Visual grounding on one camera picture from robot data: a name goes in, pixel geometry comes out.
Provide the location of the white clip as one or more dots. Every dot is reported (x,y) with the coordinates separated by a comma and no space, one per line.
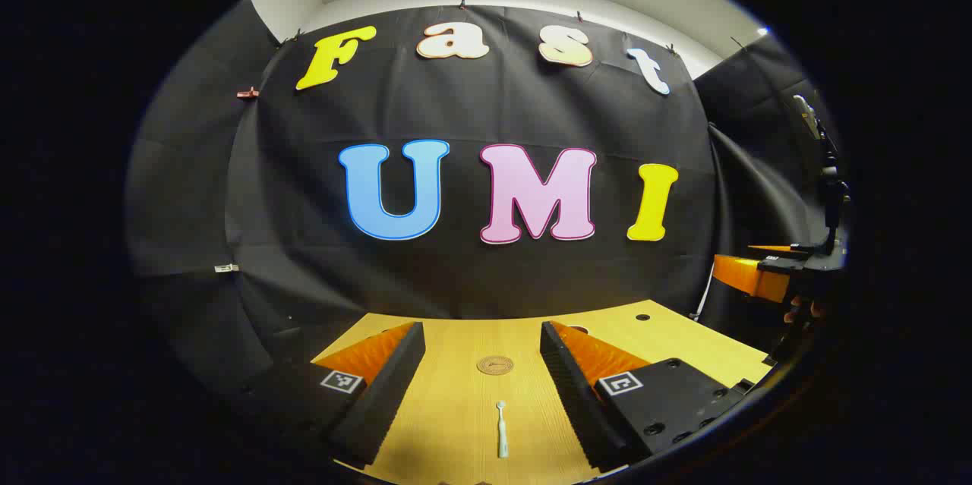
(225,268)

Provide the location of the black backdrop cloth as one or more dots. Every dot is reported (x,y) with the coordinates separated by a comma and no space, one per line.
(471,272)

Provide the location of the red clip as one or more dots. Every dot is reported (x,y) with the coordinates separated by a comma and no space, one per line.
(247,92)

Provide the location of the wooden desktop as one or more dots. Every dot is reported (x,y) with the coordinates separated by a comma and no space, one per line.
(456,409)

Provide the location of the round brown coaster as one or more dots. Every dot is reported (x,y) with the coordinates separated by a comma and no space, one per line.
(495,365)

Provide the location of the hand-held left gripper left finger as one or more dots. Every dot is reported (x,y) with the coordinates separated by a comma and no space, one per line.
(391,401)

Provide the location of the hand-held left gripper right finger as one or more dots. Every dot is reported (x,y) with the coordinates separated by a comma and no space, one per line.
(569,394)

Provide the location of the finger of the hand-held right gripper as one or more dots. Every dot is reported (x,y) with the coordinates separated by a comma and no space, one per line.
(778,249)
(752,276)

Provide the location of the pale green toothbrush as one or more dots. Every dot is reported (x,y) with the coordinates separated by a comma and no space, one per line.
(502,436)

